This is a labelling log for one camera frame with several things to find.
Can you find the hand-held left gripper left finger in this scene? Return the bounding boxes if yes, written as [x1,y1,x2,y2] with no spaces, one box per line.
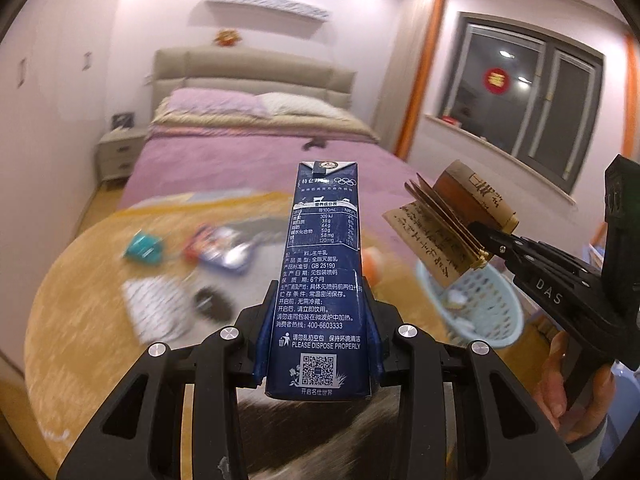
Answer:
[56,280,281,480]

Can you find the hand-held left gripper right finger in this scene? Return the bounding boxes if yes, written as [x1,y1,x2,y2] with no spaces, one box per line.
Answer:
[360,275,574,480]

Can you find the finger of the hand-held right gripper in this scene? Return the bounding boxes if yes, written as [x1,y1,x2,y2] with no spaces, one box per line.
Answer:
[477,250,603,337]
[467,220,601,281]

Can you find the light blue plastic basket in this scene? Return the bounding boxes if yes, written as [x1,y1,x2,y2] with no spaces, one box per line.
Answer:
[415,260,527,352]

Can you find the dark blue milk carton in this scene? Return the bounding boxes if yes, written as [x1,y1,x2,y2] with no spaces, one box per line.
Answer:
[263,160,374,401]

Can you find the person's right hand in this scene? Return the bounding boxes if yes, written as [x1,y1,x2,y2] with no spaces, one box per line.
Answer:
[537,332,616,443]

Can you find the black round lid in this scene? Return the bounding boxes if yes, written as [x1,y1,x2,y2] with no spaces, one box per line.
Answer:
[192,285,237,324]

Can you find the orange paper cup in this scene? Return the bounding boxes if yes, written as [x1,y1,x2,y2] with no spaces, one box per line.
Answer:
[362,247,397,282]

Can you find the blue red snack packet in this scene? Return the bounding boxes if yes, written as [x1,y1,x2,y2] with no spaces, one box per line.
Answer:
[182,225,254,277]

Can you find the grey framed window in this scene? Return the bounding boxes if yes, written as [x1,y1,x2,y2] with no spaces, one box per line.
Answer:
[440,10,607,197]

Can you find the orange curtain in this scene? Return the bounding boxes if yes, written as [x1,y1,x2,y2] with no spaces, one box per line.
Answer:
[395,0,447,161]
[622,32,637,155]

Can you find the teal packet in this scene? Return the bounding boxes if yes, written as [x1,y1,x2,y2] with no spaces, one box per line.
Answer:
[122,230,164,265]

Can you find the red round window decoration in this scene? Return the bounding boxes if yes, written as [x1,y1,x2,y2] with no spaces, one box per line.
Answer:
[481,66,507,95]

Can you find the purple bedspread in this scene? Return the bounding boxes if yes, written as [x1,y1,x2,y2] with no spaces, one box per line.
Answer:
[117,135,426,226]

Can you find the white curtain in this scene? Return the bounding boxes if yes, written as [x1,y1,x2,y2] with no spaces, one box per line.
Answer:
[371,0,437,153]

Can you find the folded beige quilt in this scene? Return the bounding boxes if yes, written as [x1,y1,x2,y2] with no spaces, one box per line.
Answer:
[147,107,381,147]

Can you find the grey nightstand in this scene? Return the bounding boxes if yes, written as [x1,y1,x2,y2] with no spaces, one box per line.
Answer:
[96,127,147,184]

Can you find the white pillow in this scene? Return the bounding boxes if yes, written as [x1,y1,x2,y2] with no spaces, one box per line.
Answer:
[257,92,347,117]

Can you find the purple pillow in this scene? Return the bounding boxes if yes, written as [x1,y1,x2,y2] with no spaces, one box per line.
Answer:
[162,87,267,122]

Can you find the beige padded headboard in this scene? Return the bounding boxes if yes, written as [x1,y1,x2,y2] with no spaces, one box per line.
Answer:
[151,46,357,126]

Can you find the white wardrobe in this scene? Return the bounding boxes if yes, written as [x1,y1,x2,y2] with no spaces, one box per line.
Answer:
[0,0,121,361]

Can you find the white wall shelf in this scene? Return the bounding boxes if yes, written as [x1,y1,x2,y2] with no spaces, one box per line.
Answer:
[206,0,332,24]

